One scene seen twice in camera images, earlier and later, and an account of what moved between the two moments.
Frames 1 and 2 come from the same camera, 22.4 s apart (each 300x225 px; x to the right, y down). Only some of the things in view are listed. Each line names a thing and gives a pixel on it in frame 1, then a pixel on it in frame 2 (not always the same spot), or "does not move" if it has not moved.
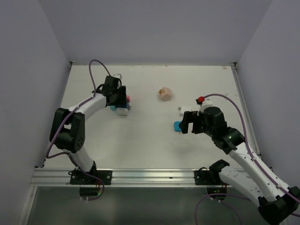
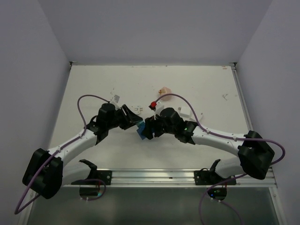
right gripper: (195, 115) -> (151, 124)
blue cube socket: (126, 106) -> (141, 126)
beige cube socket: (165, 93) does not move
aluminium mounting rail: (44, 177) does not move
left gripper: (122, 100) -> (129, 118)
